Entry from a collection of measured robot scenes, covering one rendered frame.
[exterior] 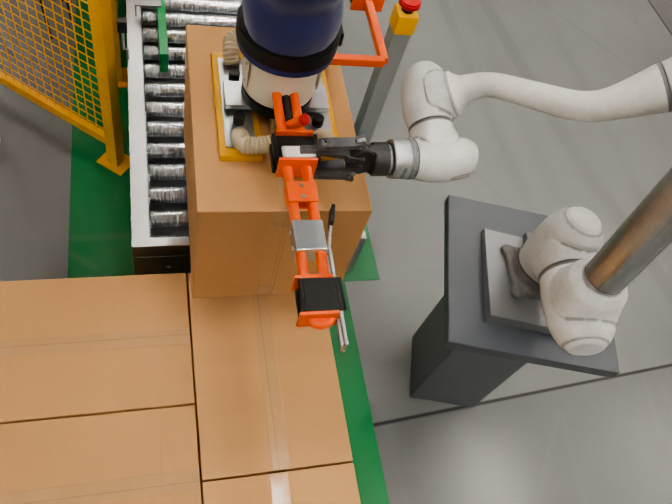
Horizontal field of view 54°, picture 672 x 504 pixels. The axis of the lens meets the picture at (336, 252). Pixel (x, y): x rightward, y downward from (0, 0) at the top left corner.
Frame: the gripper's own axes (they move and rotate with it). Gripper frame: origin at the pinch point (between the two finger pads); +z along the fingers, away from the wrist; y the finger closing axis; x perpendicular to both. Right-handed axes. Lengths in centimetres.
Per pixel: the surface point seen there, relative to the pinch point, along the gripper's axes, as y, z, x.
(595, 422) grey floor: 120, -134, -35
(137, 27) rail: 60, 32, 107
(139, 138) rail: 60, 33, 57
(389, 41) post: 31, -46, 73
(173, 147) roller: 65, 22, 57
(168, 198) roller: 66, 25, 37
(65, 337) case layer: 66, 53, -8
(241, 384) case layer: 66, 8, -25
